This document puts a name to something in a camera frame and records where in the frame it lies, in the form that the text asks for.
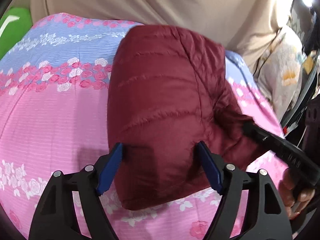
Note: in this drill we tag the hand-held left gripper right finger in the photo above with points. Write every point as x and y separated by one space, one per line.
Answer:
210 170

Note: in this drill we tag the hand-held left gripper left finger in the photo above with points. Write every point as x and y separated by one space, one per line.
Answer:
110 170

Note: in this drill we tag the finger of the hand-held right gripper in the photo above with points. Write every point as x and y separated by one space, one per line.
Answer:
255 132

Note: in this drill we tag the maroon puffer jacket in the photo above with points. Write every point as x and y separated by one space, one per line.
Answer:
162 92

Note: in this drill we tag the dark hanging clothes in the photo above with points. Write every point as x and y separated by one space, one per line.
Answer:
312 115

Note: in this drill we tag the person's right hand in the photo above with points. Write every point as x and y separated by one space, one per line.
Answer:
286 192

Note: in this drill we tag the grey floral blanket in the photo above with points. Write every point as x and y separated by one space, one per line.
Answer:
282 80

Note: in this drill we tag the pink floral bed sheet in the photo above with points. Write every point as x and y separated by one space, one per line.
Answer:
50 117

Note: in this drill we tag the tan hanging tag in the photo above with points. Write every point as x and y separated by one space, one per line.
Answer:
309 65

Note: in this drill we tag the beige draped cloth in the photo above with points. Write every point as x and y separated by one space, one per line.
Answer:
175 2

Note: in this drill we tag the green pillow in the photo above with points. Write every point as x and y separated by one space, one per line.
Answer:
15 30

